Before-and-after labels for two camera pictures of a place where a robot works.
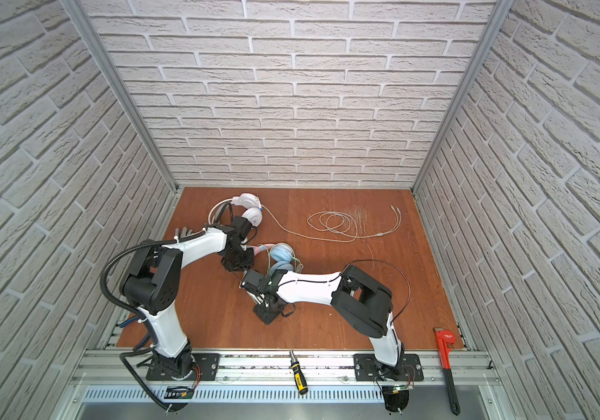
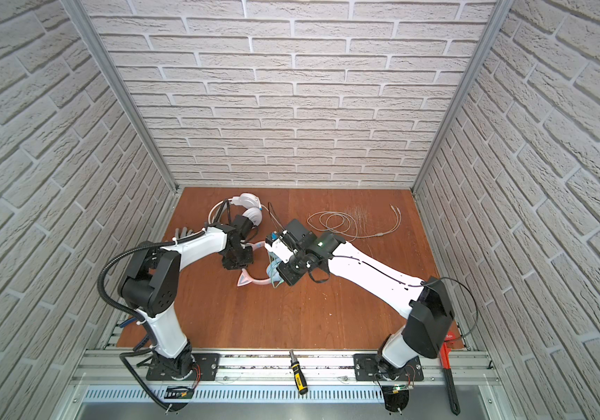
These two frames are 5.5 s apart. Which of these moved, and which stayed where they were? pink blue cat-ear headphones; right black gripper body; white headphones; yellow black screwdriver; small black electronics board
Moved: right black gripper body; pink blue cat-ear headphones
Stayed: white headphones; yellow black screwdriver; small black electronics board
